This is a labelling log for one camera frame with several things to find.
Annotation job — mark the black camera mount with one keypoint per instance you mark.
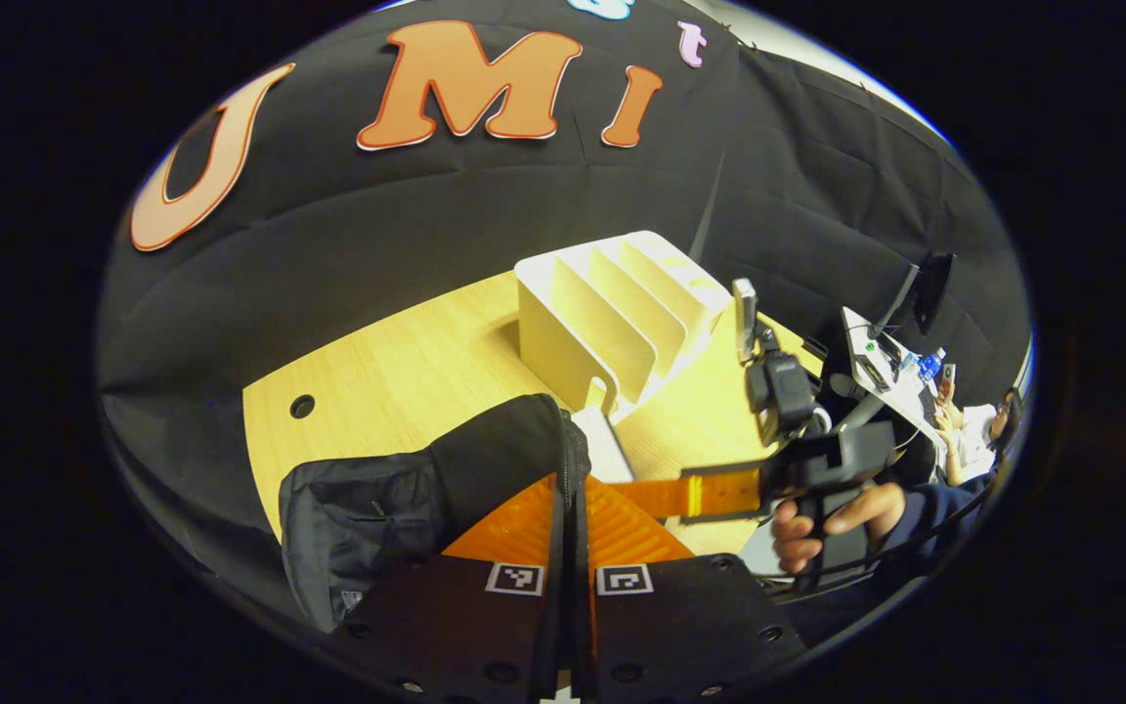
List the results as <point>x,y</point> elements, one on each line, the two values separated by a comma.
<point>783,391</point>

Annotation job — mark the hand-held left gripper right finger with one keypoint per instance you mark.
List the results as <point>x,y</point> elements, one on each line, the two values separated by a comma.
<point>583,626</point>

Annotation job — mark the silver camera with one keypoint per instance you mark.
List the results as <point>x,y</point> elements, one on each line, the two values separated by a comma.
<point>745,318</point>

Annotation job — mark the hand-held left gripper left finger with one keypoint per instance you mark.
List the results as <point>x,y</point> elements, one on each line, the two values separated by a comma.
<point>555,626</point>

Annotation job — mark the black monitor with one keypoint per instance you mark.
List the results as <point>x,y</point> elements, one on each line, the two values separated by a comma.
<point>934,288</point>

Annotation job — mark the white desk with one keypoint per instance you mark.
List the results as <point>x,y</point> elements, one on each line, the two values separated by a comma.
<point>876,367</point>

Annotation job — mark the book with portrait cover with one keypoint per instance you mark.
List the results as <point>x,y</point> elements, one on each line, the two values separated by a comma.
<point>602,445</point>

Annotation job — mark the black schoolbag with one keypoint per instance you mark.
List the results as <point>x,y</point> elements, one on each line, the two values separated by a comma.
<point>358,518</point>

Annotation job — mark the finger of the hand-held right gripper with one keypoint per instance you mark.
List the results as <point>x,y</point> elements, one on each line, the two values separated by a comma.
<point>719,494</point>

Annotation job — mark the white bookshelf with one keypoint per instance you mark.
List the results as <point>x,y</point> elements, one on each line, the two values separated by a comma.
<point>563,332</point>

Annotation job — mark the blue bottle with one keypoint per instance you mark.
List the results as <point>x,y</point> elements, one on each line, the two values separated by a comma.
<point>930,365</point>

